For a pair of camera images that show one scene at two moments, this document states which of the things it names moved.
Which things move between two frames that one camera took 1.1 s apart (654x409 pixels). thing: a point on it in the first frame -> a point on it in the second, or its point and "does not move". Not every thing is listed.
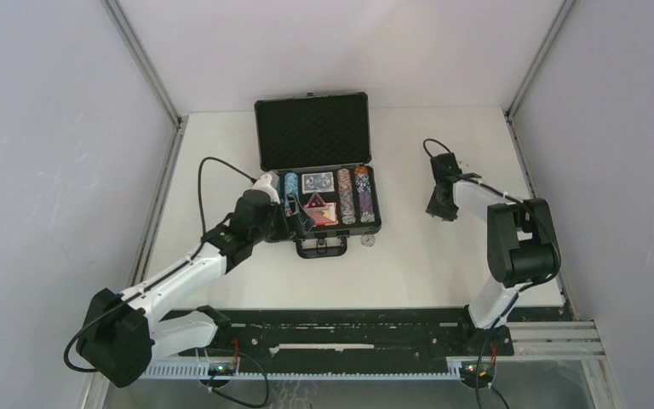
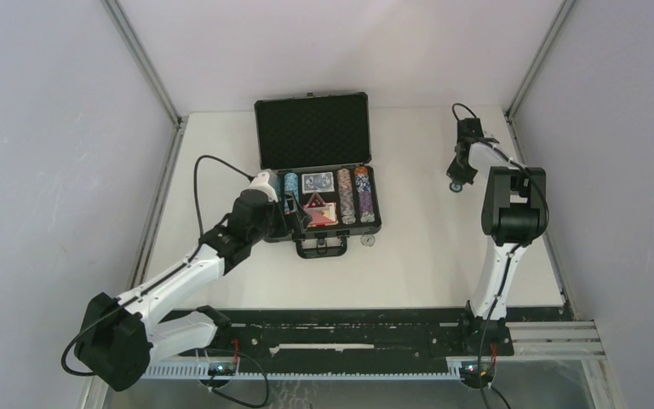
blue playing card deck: x=318 y=182 does not move
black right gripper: x=433 y=209 -> x=461 y=177
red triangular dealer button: x=315 y=201 does not move
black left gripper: x=301 y=221 does not move
